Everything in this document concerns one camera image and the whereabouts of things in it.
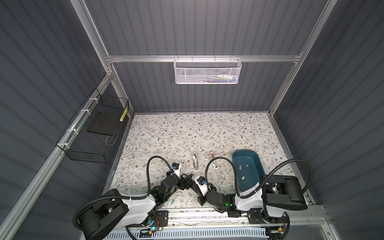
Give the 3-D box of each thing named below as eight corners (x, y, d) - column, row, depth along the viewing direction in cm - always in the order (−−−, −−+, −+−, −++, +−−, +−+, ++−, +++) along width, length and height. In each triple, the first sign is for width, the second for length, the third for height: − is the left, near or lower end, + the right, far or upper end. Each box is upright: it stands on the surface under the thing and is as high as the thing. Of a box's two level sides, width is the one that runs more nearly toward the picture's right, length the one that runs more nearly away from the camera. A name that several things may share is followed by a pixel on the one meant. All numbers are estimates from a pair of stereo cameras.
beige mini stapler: (194, 170, 92) (194, 166, 88) (192, 157, 98) (192, 152, 94) (198, 169, 92) (198, 165, 88) (196, 156, 98) (196, 152, 94)
